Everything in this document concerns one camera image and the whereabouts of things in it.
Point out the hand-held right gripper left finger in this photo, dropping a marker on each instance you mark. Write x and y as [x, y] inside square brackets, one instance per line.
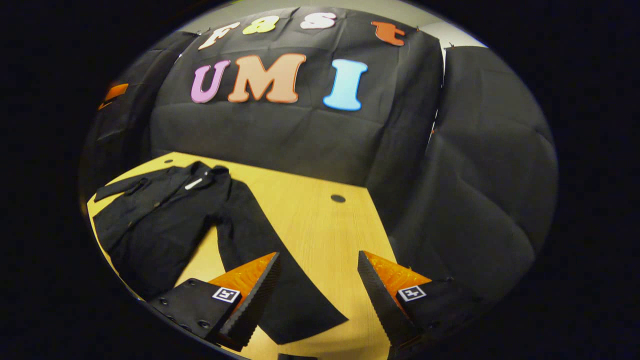
[255, 305]

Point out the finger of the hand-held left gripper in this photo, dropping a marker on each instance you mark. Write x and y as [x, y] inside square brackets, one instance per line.
[116, 92]

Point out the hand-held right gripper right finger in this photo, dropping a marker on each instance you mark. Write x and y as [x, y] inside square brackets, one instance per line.
[382, 305]

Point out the black button-up shirt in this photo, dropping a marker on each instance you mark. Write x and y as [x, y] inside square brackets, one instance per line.
[150, 230]

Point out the black backdrop cloth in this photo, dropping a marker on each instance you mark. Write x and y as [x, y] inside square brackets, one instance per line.
[300, 135]

